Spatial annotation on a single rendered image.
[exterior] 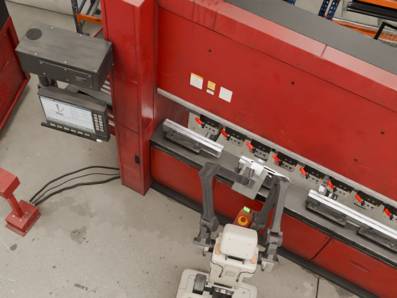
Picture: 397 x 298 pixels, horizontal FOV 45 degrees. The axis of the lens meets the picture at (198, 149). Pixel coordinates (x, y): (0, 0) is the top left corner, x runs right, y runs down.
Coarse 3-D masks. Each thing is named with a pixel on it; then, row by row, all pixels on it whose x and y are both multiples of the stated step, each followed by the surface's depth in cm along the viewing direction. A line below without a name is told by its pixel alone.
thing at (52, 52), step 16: (32, 32) 284; (48, 32) 285; (64, 32) 286; (16, 48) 277; (32, 48) 278; (48, 48) 279; (64, 48) 280; (80, 48) 281; (96, 48) 282; (32, 64) 285; (48, 64) 279; (64, 64) 274; (80, 64) 275; (96, 64) 276; (112, 64) 298; (48, 80) 311; (64, 80) 289; (80, 80) 284; (96, 80) 280
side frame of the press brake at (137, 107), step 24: (120, 0) 256; (144, 0) 256; (120, 24) 271; (144, 24) 270; (120, 48) 289; (144, 48) 286; (120, 72) 308; (144, 72) 304; (120, 96) 331; (144, 96) 324; (120, 120) 357; (144, 120) 347; (120, 144) 388; (144, 144) 374; (120, 168) 425; (144, 168) 405; (144, 192) 442
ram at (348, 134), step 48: (192, 48) 290; (240, 48) 270; (192, 96) 328; (240, 96) 303; (288, 96) 282; (336, 96) 263; (288, 144) 317; (336, 144) 294; (384, 144) 274; (384, 192) 307
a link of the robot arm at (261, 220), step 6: (270, 180) 316; (276, 186) 315; (270, 192) 320; (276, 192) 317; (270, 198) 320; (264, 204) 326; (270, 204) 322; (264, 210) 325; (270, 210) 325; (258, 216) 330; (264, 216) 327; (258, 222) 329; (264, 222) 330
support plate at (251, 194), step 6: (246, 162) 361; (264, 174) 357; (258, 180) 354; (234, 186) 349; (240, 186) 350; (258, 186) 351; (240, 192) 347; (246, 192) 348; (252, 192) 348; (252, 198) 346
